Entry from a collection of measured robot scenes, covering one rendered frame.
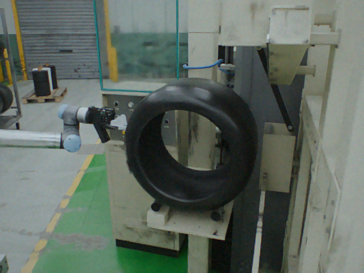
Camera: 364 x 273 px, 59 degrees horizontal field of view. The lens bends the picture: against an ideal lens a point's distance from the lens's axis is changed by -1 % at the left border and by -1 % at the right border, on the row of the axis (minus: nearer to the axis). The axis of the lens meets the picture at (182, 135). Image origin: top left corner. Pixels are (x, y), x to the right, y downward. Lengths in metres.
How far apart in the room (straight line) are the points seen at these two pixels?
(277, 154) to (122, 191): 1.26
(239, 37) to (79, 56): 9.98
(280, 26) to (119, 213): 2.01
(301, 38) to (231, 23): 0.21
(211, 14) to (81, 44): 9.31
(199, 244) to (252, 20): 1.44
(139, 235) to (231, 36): 1.93
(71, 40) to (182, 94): 9.65
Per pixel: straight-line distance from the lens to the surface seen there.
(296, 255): 1.92
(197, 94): 1.25
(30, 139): 1.50
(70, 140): 1.48
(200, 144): 1.72
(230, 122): 1.23
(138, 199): 2.42
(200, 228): 1.54
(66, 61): 10.94
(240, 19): 0.95
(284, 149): 1.60
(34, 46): 11.21
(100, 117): 1.51
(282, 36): 0.84
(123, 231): 2.64
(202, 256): 2.09
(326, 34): 0.95
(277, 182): 1.67
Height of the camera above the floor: 1.70
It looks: 20 degrees down
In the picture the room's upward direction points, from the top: straight up
